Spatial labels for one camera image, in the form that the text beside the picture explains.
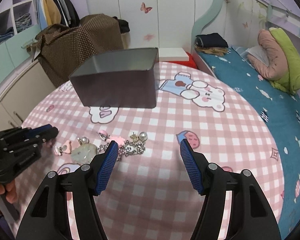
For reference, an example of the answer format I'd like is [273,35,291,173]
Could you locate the hanging clothes row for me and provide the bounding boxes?
[33,0,80,30]

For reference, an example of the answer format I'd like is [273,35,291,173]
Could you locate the folded dark clothes stack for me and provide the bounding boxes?
[194,33,229,56]

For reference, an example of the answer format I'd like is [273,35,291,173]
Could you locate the teal drawer cabinet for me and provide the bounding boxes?
[0,24,40,84]

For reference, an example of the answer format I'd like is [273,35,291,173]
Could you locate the pink bow hair clip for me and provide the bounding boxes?
[98,130,126,147]

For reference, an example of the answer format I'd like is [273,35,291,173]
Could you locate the pale green jade pendant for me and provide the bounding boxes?
[70,144,97,165]

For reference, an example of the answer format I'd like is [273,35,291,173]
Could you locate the teal candy print mattress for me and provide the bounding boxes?
[198,46,300,238]

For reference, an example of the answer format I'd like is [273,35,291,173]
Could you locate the black cloth on cover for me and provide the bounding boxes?
[113,16,130,34]

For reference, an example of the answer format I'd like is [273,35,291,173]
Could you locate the red storage ottoman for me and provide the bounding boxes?
[169,52,198,69]

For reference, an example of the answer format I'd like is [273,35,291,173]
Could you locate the pearl earring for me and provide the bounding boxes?
[130,132,148,142]

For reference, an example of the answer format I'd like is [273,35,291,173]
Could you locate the brown dotted cloth cover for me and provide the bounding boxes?
[33,14,123,87]

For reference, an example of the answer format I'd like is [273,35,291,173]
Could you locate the pink checked bear tablecloth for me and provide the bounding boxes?
[23,63,284,239]

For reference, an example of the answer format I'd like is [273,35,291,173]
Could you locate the person left hand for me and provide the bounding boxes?
[0,180,17,215]

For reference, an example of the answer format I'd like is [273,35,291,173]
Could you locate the teal bunk bed frame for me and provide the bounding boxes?
[191,0,224,52]

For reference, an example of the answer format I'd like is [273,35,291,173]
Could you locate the white wardrobe doors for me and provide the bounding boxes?
[87,0,213,51]

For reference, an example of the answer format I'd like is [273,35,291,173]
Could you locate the small pearl stud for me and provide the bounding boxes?
[77,137,89,146]

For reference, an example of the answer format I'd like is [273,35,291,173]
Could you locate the grey metal tin box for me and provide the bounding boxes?
[70,48,160,109]

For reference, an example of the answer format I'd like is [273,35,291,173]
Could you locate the green pink folded quilt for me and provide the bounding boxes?
[247,28,300,95]

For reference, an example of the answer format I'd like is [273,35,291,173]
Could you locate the white pillow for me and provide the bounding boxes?
[246,45,269,66]

